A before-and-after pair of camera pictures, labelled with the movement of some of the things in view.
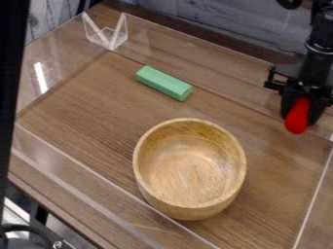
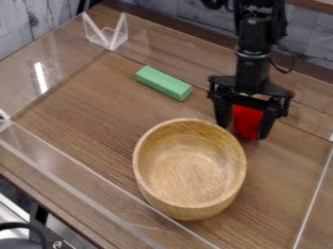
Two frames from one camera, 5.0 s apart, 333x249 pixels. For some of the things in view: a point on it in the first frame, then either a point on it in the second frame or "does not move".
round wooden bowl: (190, 164) does not move
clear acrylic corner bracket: (109, 37) does not move
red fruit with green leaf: (297, 120) to (246, 121)
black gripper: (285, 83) to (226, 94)
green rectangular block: (165, 83) does not move
